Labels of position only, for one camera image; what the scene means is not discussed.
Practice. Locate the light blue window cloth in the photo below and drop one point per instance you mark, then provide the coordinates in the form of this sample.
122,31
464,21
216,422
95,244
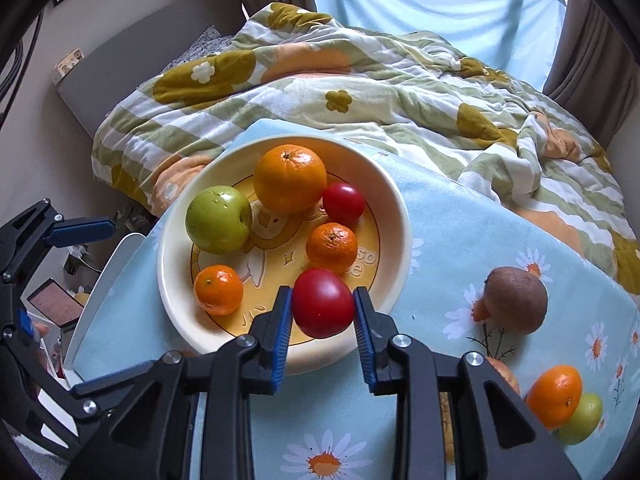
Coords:
425,5

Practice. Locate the large yellowish apple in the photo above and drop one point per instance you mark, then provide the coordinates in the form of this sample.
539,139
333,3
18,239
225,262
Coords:
505,375

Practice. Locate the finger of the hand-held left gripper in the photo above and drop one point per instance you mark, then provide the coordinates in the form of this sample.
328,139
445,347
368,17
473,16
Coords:
110,385
85,231

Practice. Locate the small green apple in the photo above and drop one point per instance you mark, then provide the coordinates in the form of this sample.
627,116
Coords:
218,219

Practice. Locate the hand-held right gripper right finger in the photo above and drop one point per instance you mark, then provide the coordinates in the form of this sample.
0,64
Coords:
364,345

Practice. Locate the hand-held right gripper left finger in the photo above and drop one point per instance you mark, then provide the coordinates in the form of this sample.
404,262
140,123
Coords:
282,340

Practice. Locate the brown kiwi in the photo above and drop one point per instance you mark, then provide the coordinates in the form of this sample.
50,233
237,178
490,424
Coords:
517,300

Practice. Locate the red tomato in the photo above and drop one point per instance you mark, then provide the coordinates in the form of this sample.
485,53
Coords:
343,204
322,302

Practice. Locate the cream and yellow cartoon plate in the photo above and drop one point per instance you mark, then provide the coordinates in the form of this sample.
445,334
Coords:
390,220

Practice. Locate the beige wall socket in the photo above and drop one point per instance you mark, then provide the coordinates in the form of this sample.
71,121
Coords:
67,65

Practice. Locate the grey patterned bed sheet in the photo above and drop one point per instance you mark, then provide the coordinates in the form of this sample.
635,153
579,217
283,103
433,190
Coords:
197,45

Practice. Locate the green striped flower blanket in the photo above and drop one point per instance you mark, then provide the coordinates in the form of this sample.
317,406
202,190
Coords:
400,90

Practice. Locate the large green apple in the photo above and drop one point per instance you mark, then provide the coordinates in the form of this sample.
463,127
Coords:
586,422

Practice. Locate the pink box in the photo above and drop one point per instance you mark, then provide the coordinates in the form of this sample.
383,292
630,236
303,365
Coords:
55,305

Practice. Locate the grey headboard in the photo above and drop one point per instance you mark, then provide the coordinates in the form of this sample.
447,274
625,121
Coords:
135,50

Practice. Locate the large orange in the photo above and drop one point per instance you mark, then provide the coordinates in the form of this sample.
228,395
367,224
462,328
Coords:
290,177
555,395

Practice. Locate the small mandarin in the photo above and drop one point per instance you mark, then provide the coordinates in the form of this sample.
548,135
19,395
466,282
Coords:
331,248
218,290

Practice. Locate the light blue daisy tablecloth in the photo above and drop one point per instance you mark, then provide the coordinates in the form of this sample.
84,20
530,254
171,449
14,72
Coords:
450,240

